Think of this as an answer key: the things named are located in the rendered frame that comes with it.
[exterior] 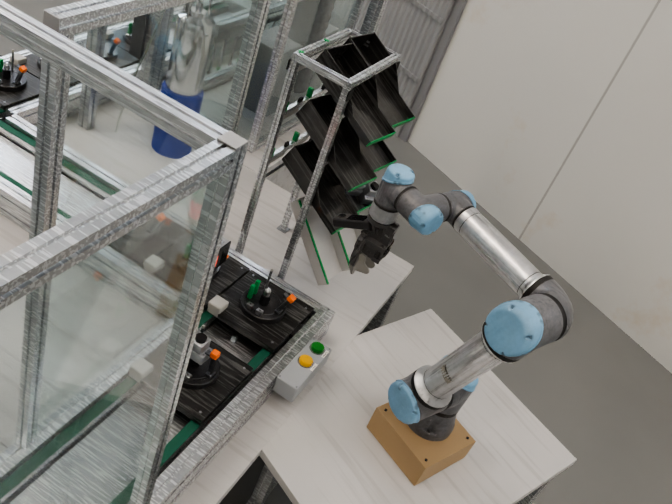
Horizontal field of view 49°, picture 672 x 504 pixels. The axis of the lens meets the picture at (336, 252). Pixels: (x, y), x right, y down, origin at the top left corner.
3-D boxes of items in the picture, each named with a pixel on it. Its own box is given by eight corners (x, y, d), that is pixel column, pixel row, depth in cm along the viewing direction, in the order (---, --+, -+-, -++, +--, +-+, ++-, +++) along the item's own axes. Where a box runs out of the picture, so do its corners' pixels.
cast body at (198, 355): (211, 356, 194) (216, 338, 190) (201, 366, 190) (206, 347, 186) (185, 339, 196) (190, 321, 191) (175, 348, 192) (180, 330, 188)
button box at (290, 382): (326, 362, 223) (332, 348, 219) (291, 403, 206) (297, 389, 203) (307, 350, 224) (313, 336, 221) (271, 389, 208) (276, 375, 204)
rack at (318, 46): (328, 252, 272) (405, 55, 224) (277, 300, 243) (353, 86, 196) (281, 224, 276) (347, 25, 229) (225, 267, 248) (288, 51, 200)
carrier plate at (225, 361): (252, 372, 204) (254, 367, 203) (200, 426, 185) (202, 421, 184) (183, 327, 209) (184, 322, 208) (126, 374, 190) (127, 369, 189)
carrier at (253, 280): (312, 312, 230) (324, 283, 223) (272, 354, 212) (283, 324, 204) (249, 273, 235) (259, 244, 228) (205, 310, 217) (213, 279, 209)
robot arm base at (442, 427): (461, 434, 212) (476, 413, 206) (422, 447, 203) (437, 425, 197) (432, 393, 220) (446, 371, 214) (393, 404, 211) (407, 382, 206)
